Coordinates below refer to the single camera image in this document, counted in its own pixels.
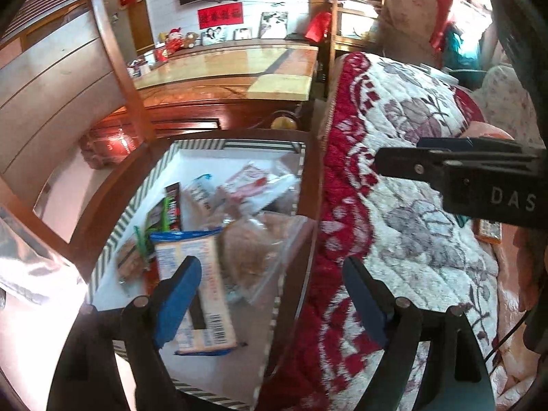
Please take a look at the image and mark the large photo frame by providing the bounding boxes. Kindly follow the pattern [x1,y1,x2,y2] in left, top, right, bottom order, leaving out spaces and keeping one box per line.
[259,11,289,39]

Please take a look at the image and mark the teal cloth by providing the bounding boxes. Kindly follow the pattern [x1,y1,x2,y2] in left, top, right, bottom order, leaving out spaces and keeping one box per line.
[443,30,476,69]

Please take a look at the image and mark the floral fleece blanket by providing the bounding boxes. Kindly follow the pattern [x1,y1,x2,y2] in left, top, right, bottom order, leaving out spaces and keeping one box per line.
[257,51,501,411]

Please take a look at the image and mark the brown biscuit packet green ends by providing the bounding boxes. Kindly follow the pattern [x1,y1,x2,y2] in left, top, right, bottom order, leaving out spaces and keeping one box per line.
[116,225,150,285]

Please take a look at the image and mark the red hanging cloth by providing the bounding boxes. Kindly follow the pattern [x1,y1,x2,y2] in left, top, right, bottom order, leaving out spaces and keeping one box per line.
[430,0,455,50]

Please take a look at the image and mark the red plush doll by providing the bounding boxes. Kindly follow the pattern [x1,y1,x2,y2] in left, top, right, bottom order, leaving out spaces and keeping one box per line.
[166,28,186,54]

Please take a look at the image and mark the couple photo frame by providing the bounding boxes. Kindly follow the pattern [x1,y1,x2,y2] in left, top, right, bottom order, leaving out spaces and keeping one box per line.
[201,27,227,46]

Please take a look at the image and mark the red plastic item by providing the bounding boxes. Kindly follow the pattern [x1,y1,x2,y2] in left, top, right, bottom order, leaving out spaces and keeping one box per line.
[80,124,140,167]

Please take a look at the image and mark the black cable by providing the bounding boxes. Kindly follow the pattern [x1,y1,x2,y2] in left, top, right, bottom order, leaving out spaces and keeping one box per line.
[483,308,529,366]

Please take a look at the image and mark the silver foil bag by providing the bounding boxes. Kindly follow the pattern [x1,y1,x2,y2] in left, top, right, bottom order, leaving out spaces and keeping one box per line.
[0,205,86,309]

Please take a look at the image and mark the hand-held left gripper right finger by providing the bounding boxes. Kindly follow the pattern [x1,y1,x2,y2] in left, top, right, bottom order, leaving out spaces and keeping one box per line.
[342,256,497,411]

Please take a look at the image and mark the green white striped box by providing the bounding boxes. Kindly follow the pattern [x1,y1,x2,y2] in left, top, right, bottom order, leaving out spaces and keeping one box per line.
[86,138,320,409]

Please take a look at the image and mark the beige floral curtain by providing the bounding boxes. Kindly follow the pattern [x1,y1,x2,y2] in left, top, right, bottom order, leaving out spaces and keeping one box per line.
[379,0,446,67]

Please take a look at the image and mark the red wall banner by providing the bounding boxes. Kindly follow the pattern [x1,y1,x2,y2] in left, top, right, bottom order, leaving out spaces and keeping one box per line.
[198,2,244,30]

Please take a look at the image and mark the green snack packet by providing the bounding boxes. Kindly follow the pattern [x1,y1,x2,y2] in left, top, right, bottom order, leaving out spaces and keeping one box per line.
[145,197,169,240]

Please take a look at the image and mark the white red print packet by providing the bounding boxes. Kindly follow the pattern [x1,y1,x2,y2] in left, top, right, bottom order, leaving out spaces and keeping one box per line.
[220,160,300,206]

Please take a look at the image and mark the peach blanket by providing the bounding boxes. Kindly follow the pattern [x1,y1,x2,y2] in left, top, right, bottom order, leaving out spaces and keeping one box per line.
[466,121,544,399]

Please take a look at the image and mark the black snack bar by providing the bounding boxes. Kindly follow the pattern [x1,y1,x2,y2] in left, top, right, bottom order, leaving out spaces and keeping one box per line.
[165,182,184,232]

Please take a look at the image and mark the wooden chair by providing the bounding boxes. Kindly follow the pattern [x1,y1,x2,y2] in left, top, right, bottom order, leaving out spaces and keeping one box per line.
[0,0,157,240]

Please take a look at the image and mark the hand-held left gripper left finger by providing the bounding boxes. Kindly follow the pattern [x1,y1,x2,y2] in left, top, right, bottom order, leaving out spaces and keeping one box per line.
[46,254,203,411]

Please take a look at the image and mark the clear bag brown pastries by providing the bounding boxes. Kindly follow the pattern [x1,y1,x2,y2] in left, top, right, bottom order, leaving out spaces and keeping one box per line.
[220,213,315,304]

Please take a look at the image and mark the small orange packet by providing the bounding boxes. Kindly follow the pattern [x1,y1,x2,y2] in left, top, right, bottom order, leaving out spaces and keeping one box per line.
[473,218,502,246]

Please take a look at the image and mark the wooden shelf rack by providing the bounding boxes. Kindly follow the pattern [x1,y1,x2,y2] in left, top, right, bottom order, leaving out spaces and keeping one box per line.
[325,0,386,56]

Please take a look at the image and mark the red bag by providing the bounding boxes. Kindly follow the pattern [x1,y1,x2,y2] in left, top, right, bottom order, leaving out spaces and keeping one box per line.
[305,11,333,42]

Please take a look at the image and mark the marble top wooden table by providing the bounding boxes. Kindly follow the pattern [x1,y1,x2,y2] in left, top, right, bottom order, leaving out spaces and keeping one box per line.
[92,38,320,138]

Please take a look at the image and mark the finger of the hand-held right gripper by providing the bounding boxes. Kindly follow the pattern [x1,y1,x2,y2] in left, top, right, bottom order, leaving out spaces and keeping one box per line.
[416,136,525,155]
[374,146,450,189]

